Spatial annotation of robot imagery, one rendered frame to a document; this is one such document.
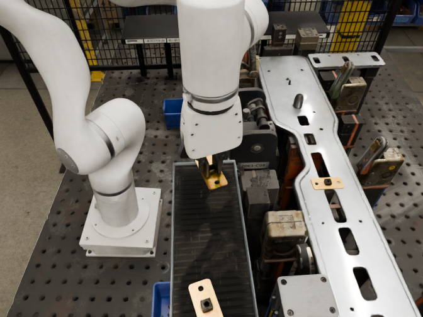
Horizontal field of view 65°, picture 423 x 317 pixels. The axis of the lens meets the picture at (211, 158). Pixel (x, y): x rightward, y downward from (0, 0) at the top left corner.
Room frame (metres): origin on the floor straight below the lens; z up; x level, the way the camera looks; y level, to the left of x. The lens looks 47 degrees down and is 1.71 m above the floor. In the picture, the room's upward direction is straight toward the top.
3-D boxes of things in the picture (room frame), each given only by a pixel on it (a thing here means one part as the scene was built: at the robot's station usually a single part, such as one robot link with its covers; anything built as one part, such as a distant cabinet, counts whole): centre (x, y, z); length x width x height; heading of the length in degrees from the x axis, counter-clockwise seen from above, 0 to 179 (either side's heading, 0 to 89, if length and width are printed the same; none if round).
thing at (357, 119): (0.84, -0.47, 0.84); 0.11 x 0.08 x 0.29; 94
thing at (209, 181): (0.42, 0.00, 1.22); 0.08 x 0.04 x 0.01; 22
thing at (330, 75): (1.11, -0.47, 0.84); 0.11 x 0.10 x 0.28; 94
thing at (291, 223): (0.39, -0.17, 0.89); 0.13 x 0.11 x 0.38; 94
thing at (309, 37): (1.30, -0.40, 0.88); 0.08 x 0.08 x 0.36; 4
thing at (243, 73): (1.01, -0.12, 0.88); 0.07 x 0.06 x 0.35; 94
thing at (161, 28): (1.44, -0.06, 1.02); 0.90 x 0.22 x 0.03; 94
